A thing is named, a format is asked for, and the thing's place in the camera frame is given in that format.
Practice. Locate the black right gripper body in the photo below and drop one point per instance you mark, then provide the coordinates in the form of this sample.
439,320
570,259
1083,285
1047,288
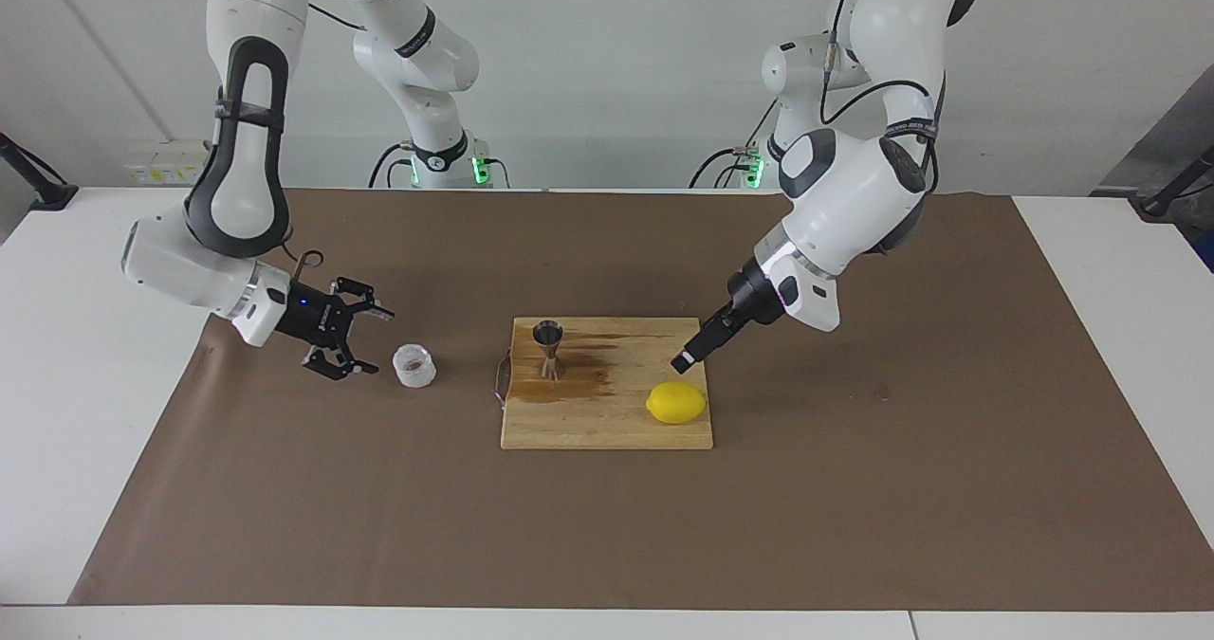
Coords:
313,318

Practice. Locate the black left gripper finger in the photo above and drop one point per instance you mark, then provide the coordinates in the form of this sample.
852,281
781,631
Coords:
690,356

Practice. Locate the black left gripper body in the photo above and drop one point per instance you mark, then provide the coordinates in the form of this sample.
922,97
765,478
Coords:
749,303

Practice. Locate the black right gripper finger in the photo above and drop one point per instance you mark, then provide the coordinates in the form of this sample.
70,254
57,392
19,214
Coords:
340,363
360,301

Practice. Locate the clear textured glass cup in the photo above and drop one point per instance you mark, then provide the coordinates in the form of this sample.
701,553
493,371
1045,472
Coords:
414,367

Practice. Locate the steel double jigger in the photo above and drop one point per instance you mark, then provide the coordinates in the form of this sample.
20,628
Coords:
549,337

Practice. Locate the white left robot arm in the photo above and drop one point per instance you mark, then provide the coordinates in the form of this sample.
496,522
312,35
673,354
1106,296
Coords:
854,204

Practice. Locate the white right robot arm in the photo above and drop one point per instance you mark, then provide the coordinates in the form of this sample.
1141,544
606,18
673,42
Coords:
237,185

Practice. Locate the yellow lemon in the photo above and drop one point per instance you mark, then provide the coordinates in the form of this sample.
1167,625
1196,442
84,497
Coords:
676,403

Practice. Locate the wooden cutting board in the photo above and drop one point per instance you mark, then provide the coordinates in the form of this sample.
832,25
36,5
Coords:
616,422

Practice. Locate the brown paper table mat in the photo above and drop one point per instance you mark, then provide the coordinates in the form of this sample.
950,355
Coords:
379,507

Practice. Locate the black clamp stand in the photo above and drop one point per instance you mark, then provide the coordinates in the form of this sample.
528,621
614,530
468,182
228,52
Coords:
43,190
1171,190

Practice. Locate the dark gray panel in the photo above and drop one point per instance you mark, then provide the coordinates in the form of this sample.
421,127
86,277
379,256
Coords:
1167,118

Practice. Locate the white wall socket strip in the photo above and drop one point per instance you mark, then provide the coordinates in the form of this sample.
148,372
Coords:
156,168

